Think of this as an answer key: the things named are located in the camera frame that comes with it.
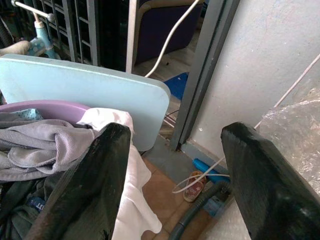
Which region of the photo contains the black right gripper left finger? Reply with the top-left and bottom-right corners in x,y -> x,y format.
24,122 -> 132,240

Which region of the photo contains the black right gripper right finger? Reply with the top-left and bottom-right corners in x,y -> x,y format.
220,121 -> 320,240

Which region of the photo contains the white cloth garment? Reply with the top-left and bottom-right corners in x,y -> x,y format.
76,107 -> 163,240

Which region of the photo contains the clear plastic wrap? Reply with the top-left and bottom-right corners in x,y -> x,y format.
258,87 -> 320,196

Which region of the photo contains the blue plastic object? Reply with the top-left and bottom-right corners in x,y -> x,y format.
192,157 -> 231,183

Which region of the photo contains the grey cloth garment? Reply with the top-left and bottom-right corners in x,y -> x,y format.
0,112 -> 106,181

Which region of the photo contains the dark navy garment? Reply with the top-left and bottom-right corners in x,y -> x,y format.
0,172 -> 66,240

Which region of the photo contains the small red child shoe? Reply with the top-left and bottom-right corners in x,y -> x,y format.
182,170 -> 208,203

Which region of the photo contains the purple plastic basin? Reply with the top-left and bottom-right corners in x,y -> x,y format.
0,99 -> 91,126

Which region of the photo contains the teal dotted cloth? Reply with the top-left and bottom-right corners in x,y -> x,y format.
11,108 -> 45,121

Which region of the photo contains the light blue table top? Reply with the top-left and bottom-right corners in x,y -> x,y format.
0,53 -> 172,152

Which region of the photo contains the thin white rod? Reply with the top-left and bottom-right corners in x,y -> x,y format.
253,52 -> 320,130

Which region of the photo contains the blue plastic dustpan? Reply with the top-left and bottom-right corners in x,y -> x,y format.
163,71 -> 190,100

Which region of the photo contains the dark metal window grille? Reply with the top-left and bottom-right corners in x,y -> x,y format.
14,0 -> 102,67

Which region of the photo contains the light blue child tricycle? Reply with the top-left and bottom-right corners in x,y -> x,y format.
10,0 -> 56,60

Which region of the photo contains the dark purple cabinet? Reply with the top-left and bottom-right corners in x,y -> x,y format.
133,0 -> 204,67

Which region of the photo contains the blue hose connector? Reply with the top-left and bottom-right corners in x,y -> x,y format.
201,194 -> 229,220

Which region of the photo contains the white cable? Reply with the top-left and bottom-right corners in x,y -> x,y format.
171,156 -> 230,194

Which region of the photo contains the grey drain hose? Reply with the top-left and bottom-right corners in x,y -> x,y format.
168,180 -> 233,240

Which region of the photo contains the grey metal door frame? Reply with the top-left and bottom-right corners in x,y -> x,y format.
170,0 -> 241,152

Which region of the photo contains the white hose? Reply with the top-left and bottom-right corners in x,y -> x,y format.
144,0 -> 202,79

